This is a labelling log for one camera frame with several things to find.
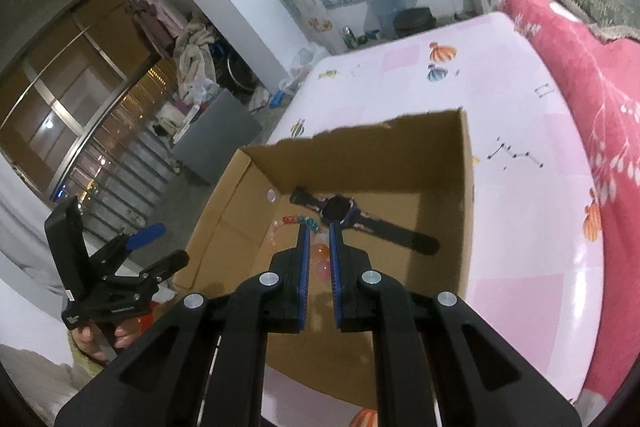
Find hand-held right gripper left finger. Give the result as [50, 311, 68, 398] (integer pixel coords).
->
[54, 223, 311, 427]

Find grey cabinet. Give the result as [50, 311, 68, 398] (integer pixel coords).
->
[171, 89, 264, 185]

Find white plastic bag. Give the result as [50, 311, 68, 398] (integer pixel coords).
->
[277, 43, 328, 95]

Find black bin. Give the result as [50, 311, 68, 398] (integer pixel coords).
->
[394, 7, 435, 36]

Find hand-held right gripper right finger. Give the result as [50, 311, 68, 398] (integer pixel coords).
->
[328, 222, 583, 427]

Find square face smart watch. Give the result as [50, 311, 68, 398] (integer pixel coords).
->
[290, 187, 441, 258]

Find pink floral blanket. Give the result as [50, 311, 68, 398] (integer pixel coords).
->
[500, 0, 640, 423]

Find balloon print table cover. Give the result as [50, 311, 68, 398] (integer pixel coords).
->
[262, 12, 606, 427]

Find clear water bottle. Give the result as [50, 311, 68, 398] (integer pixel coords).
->
[367, 0, 418, 38]

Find metal railing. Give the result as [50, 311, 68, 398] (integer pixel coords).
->
[50, 117, 211, 253]

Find multicolour bead bracelet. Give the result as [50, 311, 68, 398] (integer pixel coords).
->
[265, 214, 322, 250]

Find person's left hand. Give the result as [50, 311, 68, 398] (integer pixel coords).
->
[70, 319, 151, 365]

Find cardboard box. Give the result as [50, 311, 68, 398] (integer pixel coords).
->
[172, 107, 475, 410]

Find bicycle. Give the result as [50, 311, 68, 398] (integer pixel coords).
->
[210, 42, 261, 95]

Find hanging pink clothes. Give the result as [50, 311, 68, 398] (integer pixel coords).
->
[125, 0, 187, 60]

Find brown sliding door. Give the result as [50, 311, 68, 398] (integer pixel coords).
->
[0, 0, 176, 198]

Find pile of clothes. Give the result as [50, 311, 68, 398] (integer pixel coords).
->
[172, 23, 221, 108]

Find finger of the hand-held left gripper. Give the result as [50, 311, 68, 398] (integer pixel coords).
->
[102, 249, 191, 293]
[90, 223, 167, 277]

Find pink orange bead bracelet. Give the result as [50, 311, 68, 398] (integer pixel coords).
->
[311, 243, 332, 280]

